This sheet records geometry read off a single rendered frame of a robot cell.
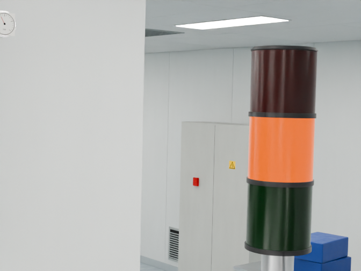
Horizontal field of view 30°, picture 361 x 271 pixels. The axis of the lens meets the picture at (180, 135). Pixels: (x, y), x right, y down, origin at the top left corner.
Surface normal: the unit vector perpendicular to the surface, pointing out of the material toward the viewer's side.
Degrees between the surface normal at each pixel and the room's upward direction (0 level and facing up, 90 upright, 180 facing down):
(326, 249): 90
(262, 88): 90
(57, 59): 90
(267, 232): 90
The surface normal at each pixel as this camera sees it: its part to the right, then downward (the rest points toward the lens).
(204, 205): -0.77, 0.01
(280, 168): -0.17, 0.05
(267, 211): -0.47, 0.04
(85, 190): 0.64, 0.06
